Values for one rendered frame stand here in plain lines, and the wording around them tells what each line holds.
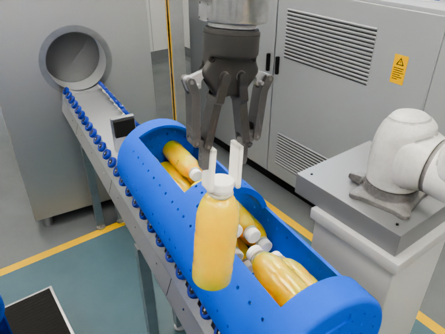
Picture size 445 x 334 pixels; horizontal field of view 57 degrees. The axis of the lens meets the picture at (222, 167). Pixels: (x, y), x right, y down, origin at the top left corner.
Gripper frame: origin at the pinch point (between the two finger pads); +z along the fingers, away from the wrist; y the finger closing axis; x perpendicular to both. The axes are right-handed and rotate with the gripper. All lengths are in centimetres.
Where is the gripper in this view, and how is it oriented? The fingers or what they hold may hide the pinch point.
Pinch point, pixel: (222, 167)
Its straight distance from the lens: 61.5
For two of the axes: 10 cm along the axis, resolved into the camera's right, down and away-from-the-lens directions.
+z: -0.6, 9.1, 4.1
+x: 4.4, 4.0, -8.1
